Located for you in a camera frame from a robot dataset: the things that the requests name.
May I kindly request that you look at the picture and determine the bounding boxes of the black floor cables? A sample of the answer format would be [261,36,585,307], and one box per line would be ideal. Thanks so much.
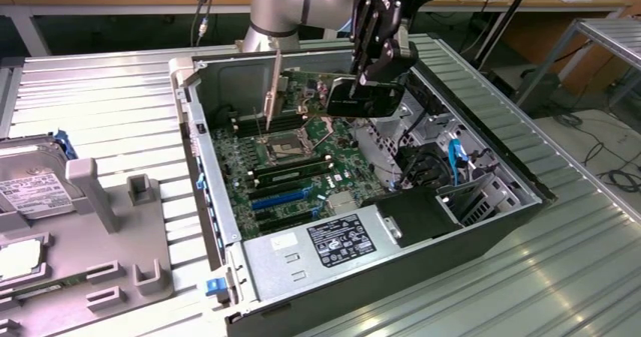
[550,111,641,196]

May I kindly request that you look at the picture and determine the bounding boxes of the thin metal locking lever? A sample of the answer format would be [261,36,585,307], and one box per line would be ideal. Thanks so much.
[253,105,266,143]

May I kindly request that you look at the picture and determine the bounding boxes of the grey plastic parts rack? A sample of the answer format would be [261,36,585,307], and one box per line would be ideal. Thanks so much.
[0,156,175,337]

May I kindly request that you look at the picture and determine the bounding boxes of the green RAM stick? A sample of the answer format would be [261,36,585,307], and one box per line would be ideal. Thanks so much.
[0,275,90,304]

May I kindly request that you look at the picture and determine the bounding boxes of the hard disk in blue carrier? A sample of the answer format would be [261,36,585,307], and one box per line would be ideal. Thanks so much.
[0,128,82,220]

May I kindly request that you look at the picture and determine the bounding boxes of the silver slotted disk bay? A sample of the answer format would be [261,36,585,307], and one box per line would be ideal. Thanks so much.
[434,171,545,227]

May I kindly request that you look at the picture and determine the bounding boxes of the metal slat frame table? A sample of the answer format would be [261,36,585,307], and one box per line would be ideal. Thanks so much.
[514,17,641,120]

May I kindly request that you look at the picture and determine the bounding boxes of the CPU socket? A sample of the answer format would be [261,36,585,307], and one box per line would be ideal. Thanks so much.
[258,128,315,167]

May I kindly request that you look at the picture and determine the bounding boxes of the green graphics card black shroud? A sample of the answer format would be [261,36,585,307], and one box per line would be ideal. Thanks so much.
[262,47,406,132]

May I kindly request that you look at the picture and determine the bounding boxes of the silver chipset heatsink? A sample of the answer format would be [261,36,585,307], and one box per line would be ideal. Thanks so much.
[327,192,360,210]

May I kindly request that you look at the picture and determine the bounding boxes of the blue case latch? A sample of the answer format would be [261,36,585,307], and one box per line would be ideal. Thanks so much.
[203,275,227,299]

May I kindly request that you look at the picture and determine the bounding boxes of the black cable bundle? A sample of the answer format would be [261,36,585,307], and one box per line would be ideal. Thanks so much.
[393,143,456,194]

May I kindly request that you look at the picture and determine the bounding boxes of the hanging black cable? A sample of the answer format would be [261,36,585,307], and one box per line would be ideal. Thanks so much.
[193,0,221,48]

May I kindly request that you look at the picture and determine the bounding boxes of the silver CPU chip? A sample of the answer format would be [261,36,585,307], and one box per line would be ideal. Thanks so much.
[0,241,44,280]

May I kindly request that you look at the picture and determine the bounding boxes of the blue data wire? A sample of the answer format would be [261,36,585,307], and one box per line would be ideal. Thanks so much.
[448,137,472,188]

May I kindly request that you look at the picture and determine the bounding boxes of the open black PC case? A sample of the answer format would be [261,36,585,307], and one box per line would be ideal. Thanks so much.
[167,32,560,337]

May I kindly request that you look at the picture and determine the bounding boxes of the brown cardboard box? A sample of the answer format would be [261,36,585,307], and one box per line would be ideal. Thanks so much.
[505,12,628,95]

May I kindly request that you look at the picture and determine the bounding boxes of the grey power supply unit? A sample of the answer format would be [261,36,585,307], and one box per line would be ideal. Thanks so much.
[239,205,405,304]

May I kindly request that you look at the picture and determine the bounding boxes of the RAM stick with labels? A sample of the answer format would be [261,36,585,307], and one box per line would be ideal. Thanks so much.
[254,160,331,186]

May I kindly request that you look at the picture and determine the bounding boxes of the perforated metal disk bay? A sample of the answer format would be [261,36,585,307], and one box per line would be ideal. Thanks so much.
[353,100,452,191]

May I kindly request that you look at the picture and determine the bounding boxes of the blue expansion slot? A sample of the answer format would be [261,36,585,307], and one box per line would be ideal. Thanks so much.
[250,190,311,211]

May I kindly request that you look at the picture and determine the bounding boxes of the long black expansion slot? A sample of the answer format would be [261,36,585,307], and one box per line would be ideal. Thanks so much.
[258,215,317,233]
[247,182,307,203]
[254,205,314,223]

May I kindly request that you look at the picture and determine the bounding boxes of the green motherboard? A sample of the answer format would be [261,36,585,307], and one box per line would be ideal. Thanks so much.
[210,113,376,240]

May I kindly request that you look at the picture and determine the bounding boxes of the metal socket cover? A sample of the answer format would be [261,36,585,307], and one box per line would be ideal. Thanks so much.
[298,115,348,152]

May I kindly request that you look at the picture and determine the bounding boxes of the black tripod pole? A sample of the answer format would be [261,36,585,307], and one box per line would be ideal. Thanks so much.
[473,0,540,71]

